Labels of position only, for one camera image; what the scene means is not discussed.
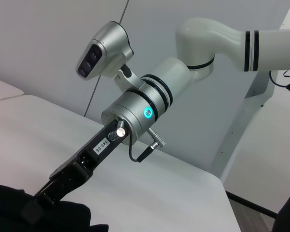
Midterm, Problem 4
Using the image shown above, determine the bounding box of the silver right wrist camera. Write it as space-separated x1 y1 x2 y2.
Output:
74 21 135 81

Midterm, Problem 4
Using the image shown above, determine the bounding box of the white robot torso frame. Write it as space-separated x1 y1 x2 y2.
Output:
217 69 278 187

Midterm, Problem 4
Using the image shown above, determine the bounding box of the black shirt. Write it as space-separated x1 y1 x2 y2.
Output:
0 183 92 232

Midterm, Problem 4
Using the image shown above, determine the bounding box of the silver right camera mount bracket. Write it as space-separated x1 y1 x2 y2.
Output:
114 63 147 92

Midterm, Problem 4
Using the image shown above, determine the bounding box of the right gripper cable with plugs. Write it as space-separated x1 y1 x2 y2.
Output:
108 120 167 163

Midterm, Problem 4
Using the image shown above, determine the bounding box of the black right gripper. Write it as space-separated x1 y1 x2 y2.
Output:
21 119 134 224

